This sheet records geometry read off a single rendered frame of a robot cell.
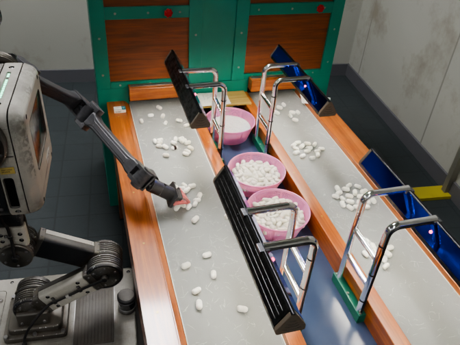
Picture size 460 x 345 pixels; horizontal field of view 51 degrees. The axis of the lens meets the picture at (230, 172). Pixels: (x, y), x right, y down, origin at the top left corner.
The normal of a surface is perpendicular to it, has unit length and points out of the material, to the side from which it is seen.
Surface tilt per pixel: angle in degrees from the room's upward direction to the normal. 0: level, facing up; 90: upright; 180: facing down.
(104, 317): 0
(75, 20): 90
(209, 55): 90
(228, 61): 90
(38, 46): 90
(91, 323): 0
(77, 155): 0
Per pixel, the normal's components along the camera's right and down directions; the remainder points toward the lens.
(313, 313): 0.07, -0.80
